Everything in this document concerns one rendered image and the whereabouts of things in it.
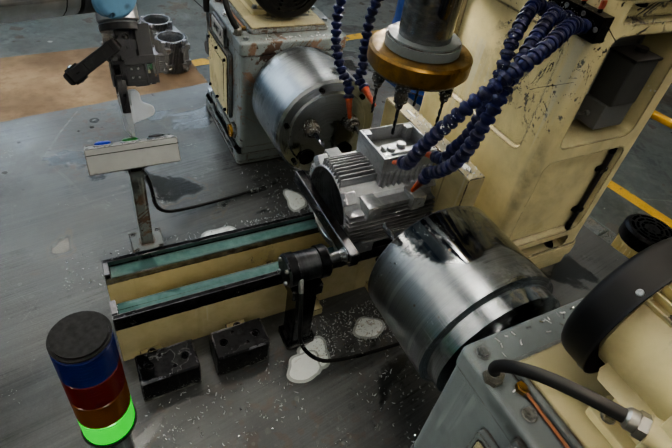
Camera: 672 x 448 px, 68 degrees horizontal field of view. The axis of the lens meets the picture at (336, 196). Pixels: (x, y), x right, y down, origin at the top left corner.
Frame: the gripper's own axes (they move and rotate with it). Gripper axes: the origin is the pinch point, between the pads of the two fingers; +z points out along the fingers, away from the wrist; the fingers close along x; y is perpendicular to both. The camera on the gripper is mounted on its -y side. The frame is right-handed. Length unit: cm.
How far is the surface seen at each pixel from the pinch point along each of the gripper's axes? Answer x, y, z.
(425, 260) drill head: -49, 34, 22
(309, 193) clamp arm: -16.6, 29.8, 15.8
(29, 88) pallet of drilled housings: 216, -32, -15
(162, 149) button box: -3.5, 5.3, 4.2
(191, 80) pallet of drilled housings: 208, 53, -10
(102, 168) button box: -3.5, -6.0, 6.0
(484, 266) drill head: -55, 40, 22
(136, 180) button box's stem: 0.7, -0.3, 10.0
